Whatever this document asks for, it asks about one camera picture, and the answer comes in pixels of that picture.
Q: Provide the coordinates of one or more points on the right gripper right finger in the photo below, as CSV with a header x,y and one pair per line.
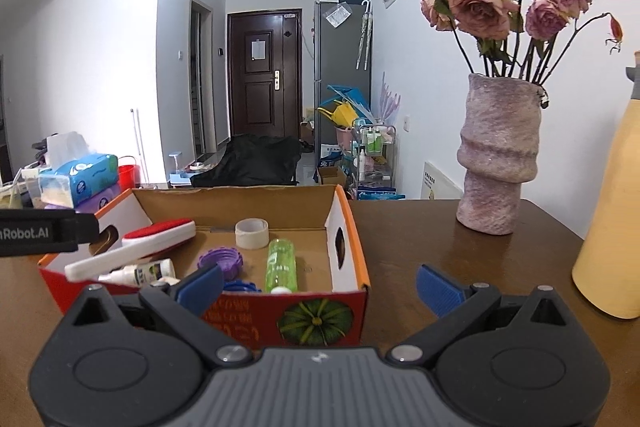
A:
x,y
458,310

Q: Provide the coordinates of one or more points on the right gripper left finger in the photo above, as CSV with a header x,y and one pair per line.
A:
x,y
178,310

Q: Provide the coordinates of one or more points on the white spray bottle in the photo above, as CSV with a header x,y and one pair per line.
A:
x,y
140,274

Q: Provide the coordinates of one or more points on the white blue capped bottle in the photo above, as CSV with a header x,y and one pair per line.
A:
x,y
238,286

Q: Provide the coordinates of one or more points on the purple plastic lid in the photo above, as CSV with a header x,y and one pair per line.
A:
x,y
228,259

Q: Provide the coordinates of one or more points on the white tape roll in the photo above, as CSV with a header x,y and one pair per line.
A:
x,y
252,234

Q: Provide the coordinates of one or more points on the red white lint brush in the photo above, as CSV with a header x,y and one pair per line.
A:
x,y
143,243

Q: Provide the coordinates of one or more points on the purple tissue pack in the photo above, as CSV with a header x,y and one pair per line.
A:
x,y
100,200

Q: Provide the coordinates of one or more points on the blue tissue pack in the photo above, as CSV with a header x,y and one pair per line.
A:
x,y
74,172

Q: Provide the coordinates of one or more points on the green plastic bottle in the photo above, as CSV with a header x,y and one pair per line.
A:
x,y
281,269

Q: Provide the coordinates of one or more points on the orange red cardboard box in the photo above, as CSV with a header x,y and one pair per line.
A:
x,y
332,277

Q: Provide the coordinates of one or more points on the red bucket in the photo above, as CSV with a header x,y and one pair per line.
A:
x,y
128,173

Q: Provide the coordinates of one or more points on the white board on floor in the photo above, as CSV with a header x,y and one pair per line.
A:
x,y
435,185

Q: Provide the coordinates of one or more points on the yellow thermos bottle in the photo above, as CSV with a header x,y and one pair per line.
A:
x,y
606,270

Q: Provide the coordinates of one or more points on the black folding chair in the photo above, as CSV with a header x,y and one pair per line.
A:
x,y
252,160

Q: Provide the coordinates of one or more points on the pink textured vase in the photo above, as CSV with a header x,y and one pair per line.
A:
x,y
498,150

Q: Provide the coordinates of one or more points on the metal storage rack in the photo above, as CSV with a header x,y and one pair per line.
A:
x,y
373,149

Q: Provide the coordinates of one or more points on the small cardboard box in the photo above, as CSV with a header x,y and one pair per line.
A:
x,y
332,176

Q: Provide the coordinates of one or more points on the dark brown door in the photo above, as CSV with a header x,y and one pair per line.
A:
x,y
265,72

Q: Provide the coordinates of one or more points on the grey refrigerator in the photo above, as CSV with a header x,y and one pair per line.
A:
x,y
337,31

